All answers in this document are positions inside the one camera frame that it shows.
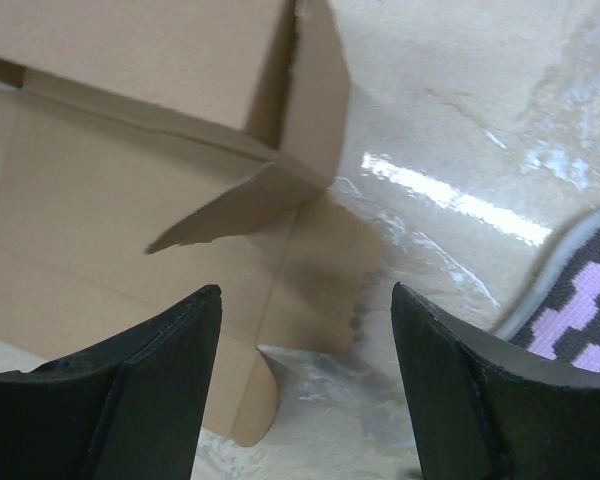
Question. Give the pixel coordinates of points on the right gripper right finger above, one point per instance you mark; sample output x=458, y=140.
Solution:
x=482, y=408

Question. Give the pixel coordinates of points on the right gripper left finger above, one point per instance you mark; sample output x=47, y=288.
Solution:
x=128, y=407

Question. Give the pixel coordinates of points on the purple black striped sponge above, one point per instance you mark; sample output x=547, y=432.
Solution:
x=558, y=317

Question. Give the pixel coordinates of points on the cardboard box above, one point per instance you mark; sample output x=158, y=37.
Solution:
x=148, y=148

